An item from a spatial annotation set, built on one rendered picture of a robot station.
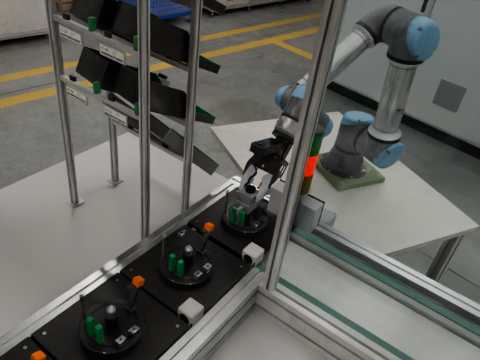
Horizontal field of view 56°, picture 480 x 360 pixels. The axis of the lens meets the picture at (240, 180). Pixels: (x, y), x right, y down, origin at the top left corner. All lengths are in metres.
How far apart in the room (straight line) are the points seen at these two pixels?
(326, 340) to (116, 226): 0.72
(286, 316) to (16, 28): 4.55
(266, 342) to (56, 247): 0.66
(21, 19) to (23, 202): 3.83
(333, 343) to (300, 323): 0.09
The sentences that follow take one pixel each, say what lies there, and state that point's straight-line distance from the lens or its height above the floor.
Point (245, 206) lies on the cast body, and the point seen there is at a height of 1.05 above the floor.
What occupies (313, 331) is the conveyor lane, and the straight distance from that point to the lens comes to 1.18.
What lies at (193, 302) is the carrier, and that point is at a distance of 1.09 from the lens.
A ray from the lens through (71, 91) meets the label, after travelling 1.30.
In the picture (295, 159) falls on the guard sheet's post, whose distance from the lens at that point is 0.93.
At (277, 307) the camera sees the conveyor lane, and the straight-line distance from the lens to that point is 1.20.
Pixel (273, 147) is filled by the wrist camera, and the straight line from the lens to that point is 1.24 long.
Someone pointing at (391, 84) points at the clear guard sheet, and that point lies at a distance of 0.80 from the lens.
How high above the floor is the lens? 1.84
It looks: 36 degrees down
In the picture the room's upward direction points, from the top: 8 degrees clockwise
